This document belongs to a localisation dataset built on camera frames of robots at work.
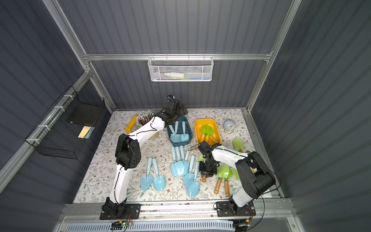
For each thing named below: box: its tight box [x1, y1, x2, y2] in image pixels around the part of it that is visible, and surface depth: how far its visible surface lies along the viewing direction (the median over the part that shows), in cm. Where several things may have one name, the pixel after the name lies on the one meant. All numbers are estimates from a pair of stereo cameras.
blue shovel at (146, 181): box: [140, 157, 154, 191], surface depth 86 cm
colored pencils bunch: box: [135, 110, 154, 127], surface depth 94 cm
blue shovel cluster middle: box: [170, 145, 183, 177], surface depth 91 cm
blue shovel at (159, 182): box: [152, 158, 166, 192], surface depth 86 cm
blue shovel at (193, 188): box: [186, 161, 201, 198], surface depth 82 cm
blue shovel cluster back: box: [174, 145, 190, 177], surface depth 89 cm
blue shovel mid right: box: [182, 155, 196, 187], surface depth 86 cm
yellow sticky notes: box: [77, 125, 91, 139], surface depth 77 cm
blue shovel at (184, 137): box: [180, 120, 190, 143], surface depth 104 cm
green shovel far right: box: [232, 137, 246, 153], surface depth 101 cm
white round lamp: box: [223, 118, 236, 134], surface depth 104 cm
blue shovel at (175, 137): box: [170, 120, 182, 143], surface depth 103 cm
